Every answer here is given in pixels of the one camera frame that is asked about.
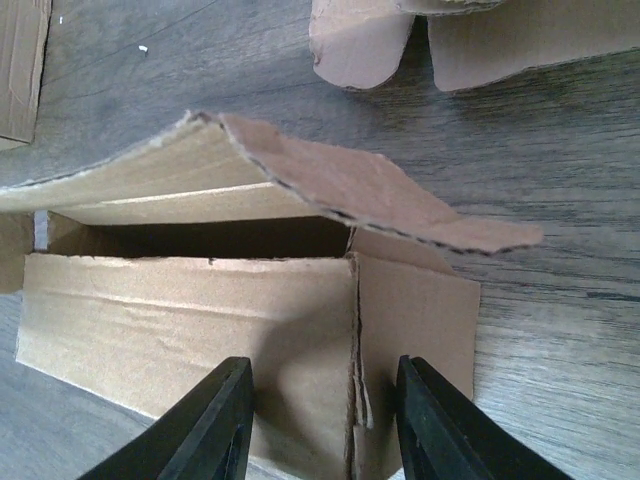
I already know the stack of flat cardboard blanks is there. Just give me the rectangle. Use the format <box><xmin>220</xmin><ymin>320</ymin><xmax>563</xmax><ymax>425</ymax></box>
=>
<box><xmin>309</xmin><ymin>1</ymin><xmax>639</xmax><ymax>92</ymax></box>

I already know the brown cardboard box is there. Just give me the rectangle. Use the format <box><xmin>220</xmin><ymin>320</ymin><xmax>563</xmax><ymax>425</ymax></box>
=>
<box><xmin>1</xmin><ymin>113</ymin><xmax>543</xmax><ymax>479</ymax></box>

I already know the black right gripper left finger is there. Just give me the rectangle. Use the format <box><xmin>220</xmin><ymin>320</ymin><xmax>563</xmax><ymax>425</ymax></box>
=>
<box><xmin>82</xmin><ymin>357</ymin><xmax>254</xmax><ymax>480</ymax></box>

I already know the folded cardboard box middle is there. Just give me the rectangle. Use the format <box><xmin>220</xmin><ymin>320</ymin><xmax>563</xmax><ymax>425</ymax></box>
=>
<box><xmin>0</xmin><ymin>0</ymin><xmax>52</xmax><ymax>150</ymax></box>

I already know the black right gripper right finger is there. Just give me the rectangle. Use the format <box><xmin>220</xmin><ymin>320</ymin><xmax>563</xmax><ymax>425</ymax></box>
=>
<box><xmin>396</xmin><ymin>355</ymin><xmax>569</xmax><ymax>480</ymax></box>

